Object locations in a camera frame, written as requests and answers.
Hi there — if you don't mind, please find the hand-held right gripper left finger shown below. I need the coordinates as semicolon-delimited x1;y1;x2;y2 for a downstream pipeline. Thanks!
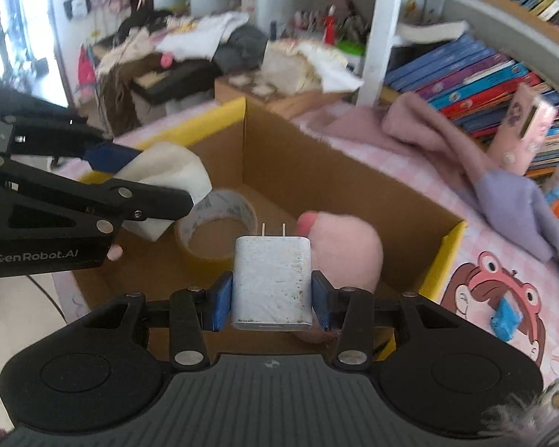
81;271;236;368

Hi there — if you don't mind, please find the cream cloth bundle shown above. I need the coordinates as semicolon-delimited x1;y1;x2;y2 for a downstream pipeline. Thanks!
261;39;364;96

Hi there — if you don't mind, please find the green plastic tray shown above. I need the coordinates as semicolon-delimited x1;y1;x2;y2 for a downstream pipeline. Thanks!
338;39;366;57

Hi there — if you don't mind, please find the white foam block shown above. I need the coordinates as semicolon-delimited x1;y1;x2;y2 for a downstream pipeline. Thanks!
116;142;212;242

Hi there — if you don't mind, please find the grey fluffy trim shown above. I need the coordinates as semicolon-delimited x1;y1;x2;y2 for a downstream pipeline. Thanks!
482;377;559;447

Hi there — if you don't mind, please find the row of colourful books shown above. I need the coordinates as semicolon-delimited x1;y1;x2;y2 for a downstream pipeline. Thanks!
384;32;559;168

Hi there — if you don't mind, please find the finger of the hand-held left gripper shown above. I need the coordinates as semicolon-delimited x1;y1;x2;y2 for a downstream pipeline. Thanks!
0;85;144;172
0;150;195;243

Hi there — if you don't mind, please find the brown cardboard carton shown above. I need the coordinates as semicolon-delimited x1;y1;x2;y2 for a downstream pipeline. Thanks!
214;74;359;119

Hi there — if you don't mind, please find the red and pink backpack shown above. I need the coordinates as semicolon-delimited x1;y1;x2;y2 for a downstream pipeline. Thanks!
77;44;97;98

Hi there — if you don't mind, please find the white charger plug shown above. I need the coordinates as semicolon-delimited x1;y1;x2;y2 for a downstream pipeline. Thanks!
230;222;314;332

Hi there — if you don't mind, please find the yellow tape roll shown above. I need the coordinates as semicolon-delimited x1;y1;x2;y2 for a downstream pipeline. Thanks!
174;188;259;264

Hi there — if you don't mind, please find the blue plastic packet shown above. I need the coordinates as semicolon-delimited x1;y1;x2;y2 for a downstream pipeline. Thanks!
490;297;525;340

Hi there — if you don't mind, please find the pile of clothes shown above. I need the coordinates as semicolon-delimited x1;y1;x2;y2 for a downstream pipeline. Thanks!
95;12;268;75

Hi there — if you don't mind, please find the pink cylindrical device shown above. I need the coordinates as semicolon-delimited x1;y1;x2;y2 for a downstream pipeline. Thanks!
488;83;557;177

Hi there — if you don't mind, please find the black and white tote bag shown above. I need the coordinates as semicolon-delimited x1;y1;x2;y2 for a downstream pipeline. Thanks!
63;0;91;20

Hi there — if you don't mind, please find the white shelf unit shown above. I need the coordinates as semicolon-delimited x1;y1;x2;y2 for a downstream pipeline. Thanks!
154;0;559;108

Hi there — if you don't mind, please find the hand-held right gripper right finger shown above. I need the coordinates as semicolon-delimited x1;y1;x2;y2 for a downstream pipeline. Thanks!
310;270;469;368

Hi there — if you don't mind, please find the mauve and lilac cloth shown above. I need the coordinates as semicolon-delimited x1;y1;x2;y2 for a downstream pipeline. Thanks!
307;92;559;264

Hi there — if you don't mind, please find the yellow cardboard box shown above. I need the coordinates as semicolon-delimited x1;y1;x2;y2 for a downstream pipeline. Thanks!
72;97;467;364

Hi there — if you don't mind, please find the white booklet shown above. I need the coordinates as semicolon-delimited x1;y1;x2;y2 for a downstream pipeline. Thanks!
396;21;469;42

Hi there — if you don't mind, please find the pink plush pig toy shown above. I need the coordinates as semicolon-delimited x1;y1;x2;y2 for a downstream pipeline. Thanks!
291;210;383;343

